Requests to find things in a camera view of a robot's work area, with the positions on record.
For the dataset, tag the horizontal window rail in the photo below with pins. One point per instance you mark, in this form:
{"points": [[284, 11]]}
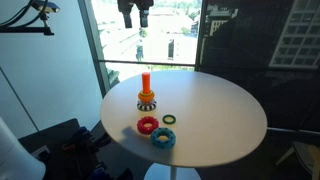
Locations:
{"points": [[166, 63]]}

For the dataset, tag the blue clamp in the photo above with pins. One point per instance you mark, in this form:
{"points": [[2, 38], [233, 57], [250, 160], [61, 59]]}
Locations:
{"points": [[97, 173], [79, 134]]}

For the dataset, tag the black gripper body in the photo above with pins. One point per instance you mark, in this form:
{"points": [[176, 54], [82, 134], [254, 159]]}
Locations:
{"points": [[135, 4]]}

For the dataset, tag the white table pedestal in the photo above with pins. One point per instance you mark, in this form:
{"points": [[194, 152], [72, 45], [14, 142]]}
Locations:
{"points": [[171, 174]]}

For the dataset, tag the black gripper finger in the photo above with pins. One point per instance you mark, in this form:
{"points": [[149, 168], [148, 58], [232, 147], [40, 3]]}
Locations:
{"points": [[144, 19], [127, 20]]}

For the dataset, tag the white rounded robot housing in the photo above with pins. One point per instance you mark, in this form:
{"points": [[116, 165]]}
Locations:
{"points": [[15, 156]]}

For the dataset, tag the white chair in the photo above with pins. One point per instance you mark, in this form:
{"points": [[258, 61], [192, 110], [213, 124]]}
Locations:
{"points": [[305, 155]]}

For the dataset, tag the camera on stand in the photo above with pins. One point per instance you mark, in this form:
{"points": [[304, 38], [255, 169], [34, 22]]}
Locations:
{"points": [[45, 6]]}

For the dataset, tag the black camera stand bar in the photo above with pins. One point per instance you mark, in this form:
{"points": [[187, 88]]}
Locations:
{"points": [[26, 30]]}

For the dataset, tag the black equipment case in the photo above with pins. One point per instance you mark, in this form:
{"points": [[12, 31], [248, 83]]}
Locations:
{"points": [[56, 146]]}

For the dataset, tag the grey window frame post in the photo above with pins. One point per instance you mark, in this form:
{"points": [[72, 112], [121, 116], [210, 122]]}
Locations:
{"points": [[95, 46]]}

